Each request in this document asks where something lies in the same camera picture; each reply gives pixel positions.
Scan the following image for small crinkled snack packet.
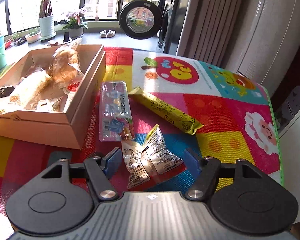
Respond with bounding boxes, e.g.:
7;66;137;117
121;124;183;189

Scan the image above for round bread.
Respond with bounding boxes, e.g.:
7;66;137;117
8;70;56;107

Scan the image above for long bread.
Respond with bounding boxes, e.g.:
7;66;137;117
48;37;83;88

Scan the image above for red white spoon-shaped package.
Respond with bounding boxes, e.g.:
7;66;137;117
30;80;81;113

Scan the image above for yellow long snack bar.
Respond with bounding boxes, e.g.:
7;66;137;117
128;87;204;135

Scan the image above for purple toothbrush blister pack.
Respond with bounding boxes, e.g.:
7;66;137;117
99;81;135;141

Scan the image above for open cardboard box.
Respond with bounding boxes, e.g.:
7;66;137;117
0;44;106;149

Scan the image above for colourful cartoon play mat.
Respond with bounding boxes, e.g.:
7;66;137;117
0;45;283;217

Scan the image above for low white planter bowl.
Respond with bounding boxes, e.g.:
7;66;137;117
25;30;41;43

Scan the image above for tall plant in white pot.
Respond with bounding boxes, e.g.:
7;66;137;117
38;0;56;42

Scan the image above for white tissue box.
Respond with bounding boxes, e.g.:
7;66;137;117
47;28;83;47

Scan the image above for purple flowers in grey pot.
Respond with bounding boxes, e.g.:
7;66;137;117
62;7;88;40

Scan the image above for pair of small white shoes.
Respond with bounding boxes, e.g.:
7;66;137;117
100;30;116;38

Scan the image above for beige pleated curtain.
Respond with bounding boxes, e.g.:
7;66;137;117
176;0;242;66

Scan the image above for black washing machine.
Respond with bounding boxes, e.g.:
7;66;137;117
157;0;180;55

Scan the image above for white cabinet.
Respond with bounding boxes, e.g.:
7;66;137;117
221;0;300;95

